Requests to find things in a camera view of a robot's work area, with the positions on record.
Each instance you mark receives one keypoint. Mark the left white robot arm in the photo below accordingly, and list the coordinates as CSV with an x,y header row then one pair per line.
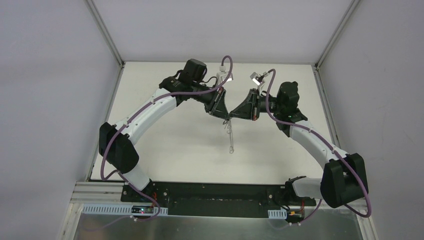
x,y
117,141

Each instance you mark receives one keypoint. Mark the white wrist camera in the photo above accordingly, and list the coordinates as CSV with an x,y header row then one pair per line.
x,y
259,80
222,75

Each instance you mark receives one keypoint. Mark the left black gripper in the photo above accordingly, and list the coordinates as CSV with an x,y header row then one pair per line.
x,y
213,100

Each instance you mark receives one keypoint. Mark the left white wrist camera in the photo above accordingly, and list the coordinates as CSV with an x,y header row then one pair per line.
x,y
222,75

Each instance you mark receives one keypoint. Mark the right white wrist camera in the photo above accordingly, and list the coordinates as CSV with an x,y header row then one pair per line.
x,y
259,80

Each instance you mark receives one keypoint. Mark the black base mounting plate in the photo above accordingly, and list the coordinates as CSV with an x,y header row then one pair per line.
x,y
219,199

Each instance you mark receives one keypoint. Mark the aluminium frame rail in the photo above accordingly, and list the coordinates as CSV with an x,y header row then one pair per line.
x,y
97,192

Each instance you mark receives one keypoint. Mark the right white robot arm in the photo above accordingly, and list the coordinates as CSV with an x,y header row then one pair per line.
x,y
344,178

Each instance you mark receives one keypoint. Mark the right white cable duct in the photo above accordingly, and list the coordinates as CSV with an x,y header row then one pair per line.
x,y
280,214

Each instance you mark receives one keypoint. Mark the white cable duct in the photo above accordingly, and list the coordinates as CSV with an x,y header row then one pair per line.
x,y
280,214
123,210

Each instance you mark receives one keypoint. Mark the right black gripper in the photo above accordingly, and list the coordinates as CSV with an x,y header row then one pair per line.
x,y
255,105

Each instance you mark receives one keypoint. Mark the left white cable duct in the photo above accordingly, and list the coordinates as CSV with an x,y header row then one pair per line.
x,y
123,210

